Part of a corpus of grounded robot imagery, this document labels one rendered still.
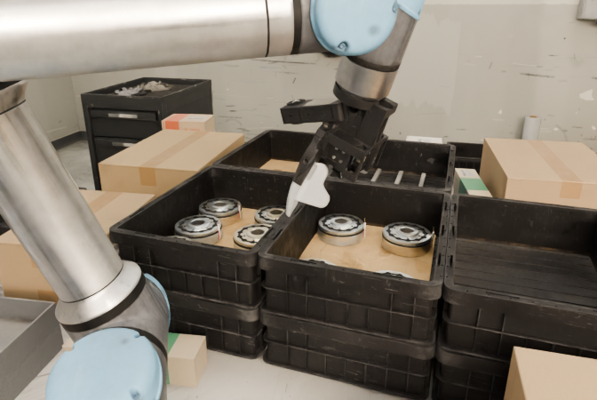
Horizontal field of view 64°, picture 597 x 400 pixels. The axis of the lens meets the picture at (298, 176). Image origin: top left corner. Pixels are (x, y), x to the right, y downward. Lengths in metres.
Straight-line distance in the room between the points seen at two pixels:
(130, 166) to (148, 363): 0.89
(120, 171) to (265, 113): 3.09
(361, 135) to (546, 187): 0.80
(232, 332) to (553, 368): 0.52
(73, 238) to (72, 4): 0.30
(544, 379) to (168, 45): 0.56
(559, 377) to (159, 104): 2.08
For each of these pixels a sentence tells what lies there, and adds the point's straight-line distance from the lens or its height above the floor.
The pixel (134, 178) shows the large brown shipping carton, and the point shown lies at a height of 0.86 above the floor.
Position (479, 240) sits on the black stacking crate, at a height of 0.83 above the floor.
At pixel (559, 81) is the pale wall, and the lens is 4.30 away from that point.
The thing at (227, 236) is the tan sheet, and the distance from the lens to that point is 1.10.
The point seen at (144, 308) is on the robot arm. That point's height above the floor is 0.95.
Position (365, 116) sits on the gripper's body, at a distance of 0.64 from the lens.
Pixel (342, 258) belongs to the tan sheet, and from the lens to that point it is 1.00.
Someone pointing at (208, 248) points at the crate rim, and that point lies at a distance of 0.84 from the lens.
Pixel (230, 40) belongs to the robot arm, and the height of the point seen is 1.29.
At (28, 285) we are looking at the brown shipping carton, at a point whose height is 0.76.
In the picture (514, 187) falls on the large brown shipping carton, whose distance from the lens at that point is 1.36.
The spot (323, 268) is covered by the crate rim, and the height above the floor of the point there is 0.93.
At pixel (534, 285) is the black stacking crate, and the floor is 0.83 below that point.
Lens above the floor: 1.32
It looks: 20 degrees down
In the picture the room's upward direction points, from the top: straight up
